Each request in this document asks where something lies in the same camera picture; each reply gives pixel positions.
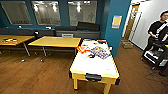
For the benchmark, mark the orange toy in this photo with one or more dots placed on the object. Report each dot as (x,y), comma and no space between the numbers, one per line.
(83,49)

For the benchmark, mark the colourful toy pile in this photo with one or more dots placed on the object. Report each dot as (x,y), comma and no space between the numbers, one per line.
(100,52)

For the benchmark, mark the red toy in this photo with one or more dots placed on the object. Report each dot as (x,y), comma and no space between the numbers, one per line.
(102,41)

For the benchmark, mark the yellow air hockey table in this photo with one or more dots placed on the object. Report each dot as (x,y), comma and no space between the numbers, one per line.
(95,66)

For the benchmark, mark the low wooden table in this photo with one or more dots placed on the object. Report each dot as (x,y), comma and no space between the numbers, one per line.
(20,39)
(55,41)

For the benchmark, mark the large interior window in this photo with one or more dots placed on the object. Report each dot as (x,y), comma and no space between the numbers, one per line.
(82,13)
(16,13)
(46,13)

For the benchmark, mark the woven basket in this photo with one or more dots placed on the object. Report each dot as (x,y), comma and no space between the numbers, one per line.
(126,44)

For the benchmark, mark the small black device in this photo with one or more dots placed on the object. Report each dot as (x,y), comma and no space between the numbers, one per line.
(36,33)

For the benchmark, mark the dark grey bench sofa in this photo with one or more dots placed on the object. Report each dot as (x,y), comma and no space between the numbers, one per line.
(20,32)

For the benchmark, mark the person in black clothes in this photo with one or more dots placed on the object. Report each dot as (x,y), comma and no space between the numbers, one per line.
(155,30)

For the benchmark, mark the orange paper packet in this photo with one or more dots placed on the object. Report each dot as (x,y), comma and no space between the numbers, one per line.
(10,40)

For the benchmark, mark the framed yellow wall notice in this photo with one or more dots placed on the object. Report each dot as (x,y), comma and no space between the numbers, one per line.
(116,22)

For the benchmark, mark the wooden door frame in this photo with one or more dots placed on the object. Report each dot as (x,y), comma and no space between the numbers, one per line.
(128,21)

